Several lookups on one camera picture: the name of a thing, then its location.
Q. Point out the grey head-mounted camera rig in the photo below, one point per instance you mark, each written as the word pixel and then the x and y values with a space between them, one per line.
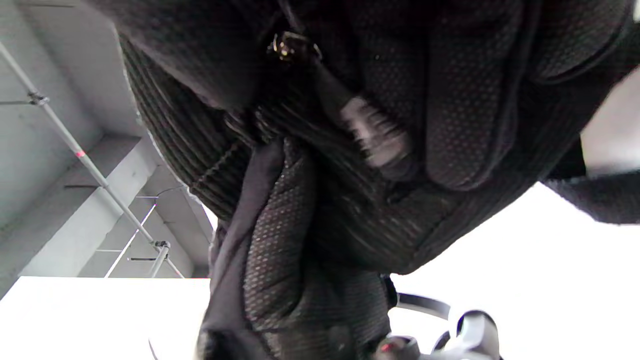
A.
pixel 470 330

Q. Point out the person's left hand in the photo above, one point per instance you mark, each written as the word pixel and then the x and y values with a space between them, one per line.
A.
pixel 600 197

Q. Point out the grey ceiling pipe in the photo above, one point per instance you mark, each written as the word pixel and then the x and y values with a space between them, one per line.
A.
pixel 85 162

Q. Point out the white ceiling pipe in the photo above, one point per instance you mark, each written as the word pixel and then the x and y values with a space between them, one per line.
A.
pixel 132 239

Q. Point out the person's right hand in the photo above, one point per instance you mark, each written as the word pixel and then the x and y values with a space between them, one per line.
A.
pixel 475 100

